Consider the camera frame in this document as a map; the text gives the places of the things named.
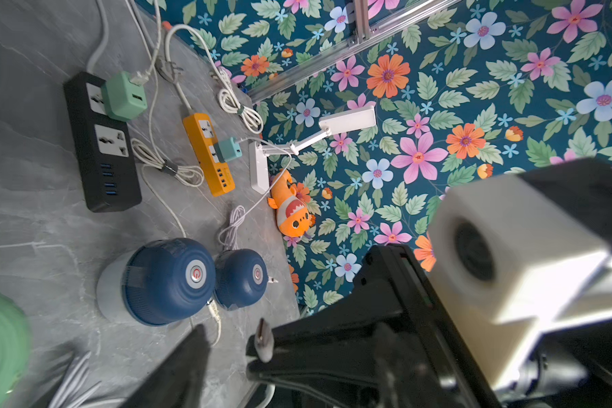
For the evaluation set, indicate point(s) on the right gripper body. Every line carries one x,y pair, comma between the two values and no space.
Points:
390,343

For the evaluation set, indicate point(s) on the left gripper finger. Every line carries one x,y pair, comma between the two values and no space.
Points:
179,380

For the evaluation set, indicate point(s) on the blue meat grinder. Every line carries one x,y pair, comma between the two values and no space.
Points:
162,282
241,278

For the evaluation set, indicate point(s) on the blue meat grinder front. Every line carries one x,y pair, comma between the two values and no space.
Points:
241,278

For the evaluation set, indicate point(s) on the green meat grinder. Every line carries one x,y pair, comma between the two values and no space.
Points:
15,340

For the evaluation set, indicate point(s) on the teal charger adapter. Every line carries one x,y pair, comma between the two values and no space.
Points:
228,150

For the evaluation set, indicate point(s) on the green charger adapter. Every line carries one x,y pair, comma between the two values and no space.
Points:
123,99

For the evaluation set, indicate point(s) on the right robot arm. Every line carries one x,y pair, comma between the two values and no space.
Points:
583,189

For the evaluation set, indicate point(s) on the orange clownfish plush toy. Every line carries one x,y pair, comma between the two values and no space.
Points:
293,219

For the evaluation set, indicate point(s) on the white folding desk lamp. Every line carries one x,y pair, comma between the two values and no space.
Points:
344,122

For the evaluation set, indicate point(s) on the black power strip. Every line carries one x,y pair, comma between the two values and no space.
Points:
103,148

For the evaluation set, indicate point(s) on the orange power strip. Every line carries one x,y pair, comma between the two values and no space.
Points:
203,140

